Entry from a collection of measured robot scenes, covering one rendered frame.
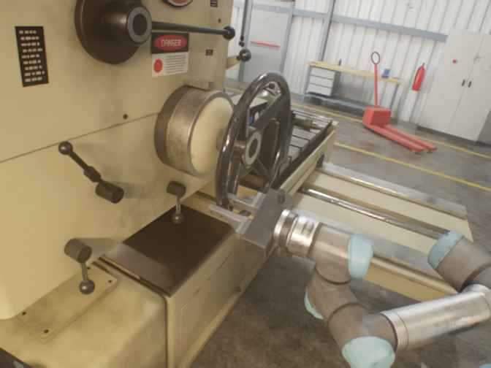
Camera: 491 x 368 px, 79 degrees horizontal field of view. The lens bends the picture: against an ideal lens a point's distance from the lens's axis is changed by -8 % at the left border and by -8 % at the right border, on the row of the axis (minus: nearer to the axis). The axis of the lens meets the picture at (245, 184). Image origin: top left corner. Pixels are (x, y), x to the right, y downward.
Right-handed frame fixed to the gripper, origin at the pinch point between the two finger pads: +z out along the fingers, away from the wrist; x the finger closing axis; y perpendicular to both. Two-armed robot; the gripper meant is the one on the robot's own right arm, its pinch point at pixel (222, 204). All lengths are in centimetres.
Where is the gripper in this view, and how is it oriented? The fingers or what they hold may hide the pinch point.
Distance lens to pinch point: 68.6
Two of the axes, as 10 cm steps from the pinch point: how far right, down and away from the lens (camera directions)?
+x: -4.6, 7.2, -5.2
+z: -8.9, -3.1, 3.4
